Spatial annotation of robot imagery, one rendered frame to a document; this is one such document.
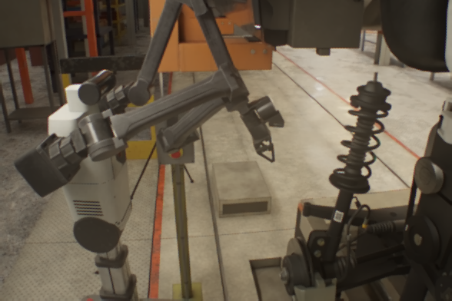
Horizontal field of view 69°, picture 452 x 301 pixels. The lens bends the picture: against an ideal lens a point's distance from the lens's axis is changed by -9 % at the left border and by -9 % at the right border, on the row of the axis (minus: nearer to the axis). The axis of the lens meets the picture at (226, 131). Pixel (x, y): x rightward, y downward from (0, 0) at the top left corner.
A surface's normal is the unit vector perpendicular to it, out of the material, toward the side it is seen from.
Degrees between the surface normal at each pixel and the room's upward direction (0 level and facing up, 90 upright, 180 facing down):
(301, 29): 90
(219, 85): 55
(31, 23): 90
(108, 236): 90
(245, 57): 90
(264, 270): 0
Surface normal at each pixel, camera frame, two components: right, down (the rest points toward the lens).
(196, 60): 0.12, 0.39
